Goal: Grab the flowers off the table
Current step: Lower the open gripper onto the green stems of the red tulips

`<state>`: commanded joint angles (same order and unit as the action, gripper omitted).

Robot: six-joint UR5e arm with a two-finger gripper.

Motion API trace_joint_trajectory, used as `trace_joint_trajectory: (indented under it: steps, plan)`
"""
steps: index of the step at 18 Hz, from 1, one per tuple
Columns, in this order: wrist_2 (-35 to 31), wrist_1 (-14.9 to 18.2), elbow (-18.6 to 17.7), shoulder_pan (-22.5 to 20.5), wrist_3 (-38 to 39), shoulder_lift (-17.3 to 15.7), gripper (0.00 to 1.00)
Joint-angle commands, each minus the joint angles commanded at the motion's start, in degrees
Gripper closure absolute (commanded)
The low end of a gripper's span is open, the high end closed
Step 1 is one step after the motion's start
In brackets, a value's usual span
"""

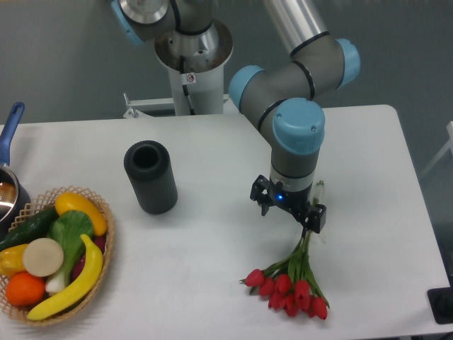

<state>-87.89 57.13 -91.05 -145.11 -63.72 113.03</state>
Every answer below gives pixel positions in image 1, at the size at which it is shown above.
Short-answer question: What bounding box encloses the woven wicker basket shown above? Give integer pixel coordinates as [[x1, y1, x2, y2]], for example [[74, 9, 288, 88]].
[[1, 186, 115, 327]]

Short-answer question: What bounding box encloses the green bok choy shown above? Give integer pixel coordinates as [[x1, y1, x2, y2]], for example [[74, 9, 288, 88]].
[[45, 210, 93, 295]]

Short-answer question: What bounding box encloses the yellow banana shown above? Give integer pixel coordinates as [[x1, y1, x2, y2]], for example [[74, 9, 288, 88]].
[[27, 234, 103, 321]]

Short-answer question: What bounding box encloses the orange fruit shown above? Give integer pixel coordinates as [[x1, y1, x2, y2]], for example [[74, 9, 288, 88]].
[[5, 272, 45, 307]]

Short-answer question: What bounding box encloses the dark grey ribbed vase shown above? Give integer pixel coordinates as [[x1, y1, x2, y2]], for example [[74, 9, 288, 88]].
[[123, 140, 178, 215]]

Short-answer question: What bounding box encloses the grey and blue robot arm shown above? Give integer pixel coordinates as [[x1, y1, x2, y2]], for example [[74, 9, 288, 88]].
[[111, 1, 360, 233]]

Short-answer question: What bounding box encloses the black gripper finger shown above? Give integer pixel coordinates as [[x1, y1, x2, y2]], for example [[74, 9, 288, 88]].
[[250, 175, 275, 216], [298, 204, 327, 234]]

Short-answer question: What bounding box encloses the purple eggplant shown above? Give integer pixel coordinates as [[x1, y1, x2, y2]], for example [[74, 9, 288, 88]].
[[71, 234, 107, 283]]

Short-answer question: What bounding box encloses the blue handled saucepan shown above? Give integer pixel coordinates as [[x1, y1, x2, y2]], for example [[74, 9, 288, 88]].
[[1, 102, 30, 240]]

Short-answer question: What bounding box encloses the red tulip bouquet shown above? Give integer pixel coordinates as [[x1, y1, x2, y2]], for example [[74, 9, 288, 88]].
[[239, 195, 330, 319]]

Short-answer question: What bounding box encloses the green cucumber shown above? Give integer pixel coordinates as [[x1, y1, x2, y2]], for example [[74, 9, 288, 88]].
[[1, 207, 59, 251]]

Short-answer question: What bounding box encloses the beige round slice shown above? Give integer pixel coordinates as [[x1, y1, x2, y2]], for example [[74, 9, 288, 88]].
[[23, 238, 64, 277]]

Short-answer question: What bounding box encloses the black device at edge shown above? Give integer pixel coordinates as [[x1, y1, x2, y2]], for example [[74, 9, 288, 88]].
[[427, 287, 452, 324]]

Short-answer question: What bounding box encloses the white furniture frame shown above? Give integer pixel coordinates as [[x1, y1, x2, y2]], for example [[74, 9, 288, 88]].
[[419, 121, 452, 181]]

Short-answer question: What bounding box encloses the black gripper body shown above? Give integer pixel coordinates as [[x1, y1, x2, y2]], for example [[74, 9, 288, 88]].
[[269, 176, 313, 217]]

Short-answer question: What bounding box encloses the yellow bell pepper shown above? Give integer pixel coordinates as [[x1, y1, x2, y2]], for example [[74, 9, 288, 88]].
[[1, 244, 28, 277]]

